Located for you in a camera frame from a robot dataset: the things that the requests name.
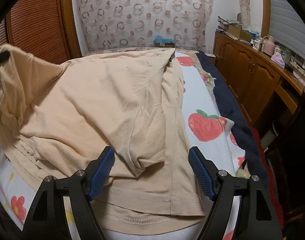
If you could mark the blue item on box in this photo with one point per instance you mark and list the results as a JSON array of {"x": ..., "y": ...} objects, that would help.
[{"x": 162, "y": 42}]

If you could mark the stack of folded papers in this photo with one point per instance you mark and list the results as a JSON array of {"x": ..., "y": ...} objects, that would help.
[{"x": 224, "y": 24}]

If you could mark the tied cream curtain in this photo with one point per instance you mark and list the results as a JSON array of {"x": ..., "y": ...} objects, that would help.
[{"x": 245, "y": 13}]

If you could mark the circle-pattern lace curtain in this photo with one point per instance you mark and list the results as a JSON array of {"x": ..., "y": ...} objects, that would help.
[{"x": 109, "y": 24}]

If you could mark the cardboard box on cabinet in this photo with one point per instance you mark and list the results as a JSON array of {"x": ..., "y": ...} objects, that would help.
[{"x": 239, "y": 33}]

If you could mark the white strawberry flower blanket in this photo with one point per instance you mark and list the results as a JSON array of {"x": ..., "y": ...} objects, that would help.
[{"x": 205, "y": 126}]

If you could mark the navy blue blanket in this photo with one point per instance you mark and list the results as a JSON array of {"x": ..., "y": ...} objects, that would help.
[{"x": 229, "y": 108}]

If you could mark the grey window roller blind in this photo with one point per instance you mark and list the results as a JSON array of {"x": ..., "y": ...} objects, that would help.
[{"x": 287, "y": 27}]

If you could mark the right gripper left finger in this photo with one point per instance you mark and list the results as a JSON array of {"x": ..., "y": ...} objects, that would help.
[{"x": 47, "y": 219}]

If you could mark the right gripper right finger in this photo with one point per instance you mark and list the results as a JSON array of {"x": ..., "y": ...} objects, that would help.
[{"x": 256, "y": 217}]

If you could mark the beige t-shirt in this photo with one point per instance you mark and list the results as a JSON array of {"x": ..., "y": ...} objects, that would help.
[{"x": 56, "y": 118}]

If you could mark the purple tissue pack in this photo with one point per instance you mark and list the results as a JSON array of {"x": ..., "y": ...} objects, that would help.
[{"x": 278, "y": 59}]

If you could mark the pink thermos jug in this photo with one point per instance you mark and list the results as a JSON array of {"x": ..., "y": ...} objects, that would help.
[{"x": 268, "y": 45}]

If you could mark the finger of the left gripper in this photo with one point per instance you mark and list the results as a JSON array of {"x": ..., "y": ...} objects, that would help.
[{"x": 4, "y": 56}]

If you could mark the brown louvered wardrobe door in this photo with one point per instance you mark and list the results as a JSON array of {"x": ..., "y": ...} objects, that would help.
[{"x": 45, "y": 28}]

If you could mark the wooden sideboard cabinet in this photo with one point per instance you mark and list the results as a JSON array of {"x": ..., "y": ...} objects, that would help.
[{"x": 253, "y": 78}]

